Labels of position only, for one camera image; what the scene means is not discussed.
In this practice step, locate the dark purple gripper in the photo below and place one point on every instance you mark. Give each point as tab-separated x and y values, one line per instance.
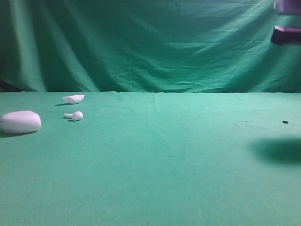
286	35

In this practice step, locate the white earbud lying flat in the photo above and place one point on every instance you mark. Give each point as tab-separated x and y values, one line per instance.
76	116

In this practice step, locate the white earbud charging case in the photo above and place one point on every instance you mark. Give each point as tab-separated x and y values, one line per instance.
20	122

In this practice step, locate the white case lid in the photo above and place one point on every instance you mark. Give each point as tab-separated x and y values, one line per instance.
73	99

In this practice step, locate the green backdrop cloth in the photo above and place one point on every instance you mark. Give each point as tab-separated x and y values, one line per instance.
210	46

